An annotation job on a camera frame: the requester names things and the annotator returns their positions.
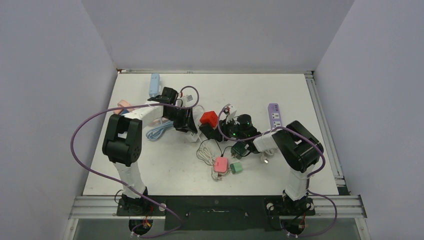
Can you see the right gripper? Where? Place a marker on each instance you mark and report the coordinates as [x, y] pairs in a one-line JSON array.
[[224, 127]]

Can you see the dark green cube socket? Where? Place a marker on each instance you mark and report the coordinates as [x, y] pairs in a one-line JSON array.
[[240, 150]]

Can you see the black power adapter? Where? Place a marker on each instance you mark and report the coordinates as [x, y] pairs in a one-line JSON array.
[[210, 132]]

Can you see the white power strip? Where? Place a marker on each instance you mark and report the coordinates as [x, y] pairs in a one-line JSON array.
[[193, 137]]

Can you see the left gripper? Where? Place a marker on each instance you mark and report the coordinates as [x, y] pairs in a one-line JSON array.
[[186, 124]]

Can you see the red pink plug adapter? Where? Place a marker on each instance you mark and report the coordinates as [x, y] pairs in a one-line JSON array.
[[210, 118]]

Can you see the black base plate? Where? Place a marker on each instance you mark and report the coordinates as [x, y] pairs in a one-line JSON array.
[[219, 213]]

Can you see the light green charger plug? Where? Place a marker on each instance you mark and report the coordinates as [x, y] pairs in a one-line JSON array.
[[236, 168]]

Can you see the light blue power strip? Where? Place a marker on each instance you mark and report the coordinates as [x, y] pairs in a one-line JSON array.
[[154, 85]]

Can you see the purple USB power strip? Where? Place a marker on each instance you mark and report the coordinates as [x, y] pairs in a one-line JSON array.
[[274, 115]]

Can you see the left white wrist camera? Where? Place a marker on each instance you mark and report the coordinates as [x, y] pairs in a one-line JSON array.
[[187, 98]]

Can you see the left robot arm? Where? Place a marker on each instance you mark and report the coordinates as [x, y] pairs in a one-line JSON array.
[[124, 135]]

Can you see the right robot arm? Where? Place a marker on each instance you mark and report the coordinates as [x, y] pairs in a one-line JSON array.
[[302, 151]]

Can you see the aluminium table frame rail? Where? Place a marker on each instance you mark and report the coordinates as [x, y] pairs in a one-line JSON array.
[[347, 205]]

